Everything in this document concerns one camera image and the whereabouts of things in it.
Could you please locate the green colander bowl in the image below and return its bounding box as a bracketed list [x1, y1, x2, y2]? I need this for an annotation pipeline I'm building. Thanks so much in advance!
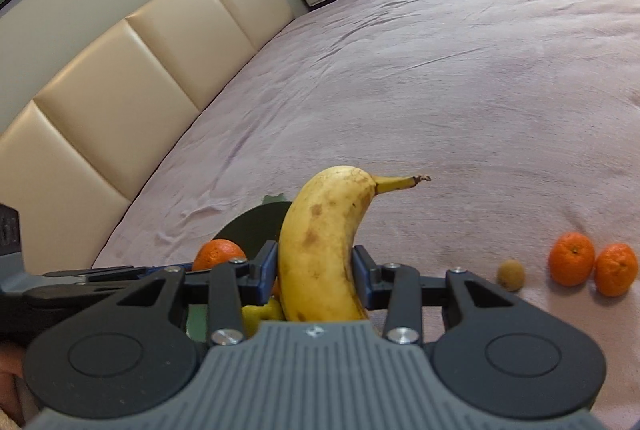
[184, 192, 294, 341]

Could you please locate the cream padded headboard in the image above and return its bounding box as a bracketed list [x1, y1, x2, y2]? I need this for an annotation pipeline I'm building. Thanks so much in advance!
[1, 0, 294, 275]

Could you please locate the yellow spotted banana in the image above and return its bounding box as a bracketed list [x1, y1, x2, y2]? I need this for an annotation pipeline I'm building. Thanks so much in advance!
[278, 166, 431, 323]

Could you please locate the brown kiwi behind banana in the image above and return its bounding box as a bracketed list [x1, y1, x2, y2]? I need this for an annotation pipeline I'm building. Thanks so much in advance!
[496, 259, 526, 292]

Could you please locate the yellow lemon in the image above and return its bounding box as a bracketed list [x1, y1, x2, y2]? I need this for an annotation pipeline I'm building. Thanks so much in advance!
[242, 298, 285, 339]

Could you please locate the middle mandarin orange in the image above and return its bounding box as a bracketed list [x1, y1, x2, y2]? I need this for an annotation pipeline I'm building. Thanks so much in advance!
[548, 232, 596, 287]

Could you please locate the mandarin orange far left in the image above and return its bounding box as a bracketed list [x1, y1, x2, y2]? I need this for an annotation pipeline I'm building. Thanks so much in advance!
[192, 238, 246, 272]

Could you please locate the mandarin orange nearest gripper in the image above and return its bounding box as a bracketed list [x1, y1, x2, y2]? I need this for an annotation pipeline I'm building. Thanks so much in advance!
[594, 242, 639, 298]

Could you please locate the pink bed blanket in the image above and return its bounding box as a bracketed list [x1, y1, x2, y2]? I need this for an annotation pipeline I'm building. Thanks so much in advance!
[96, 0, 639, 429]

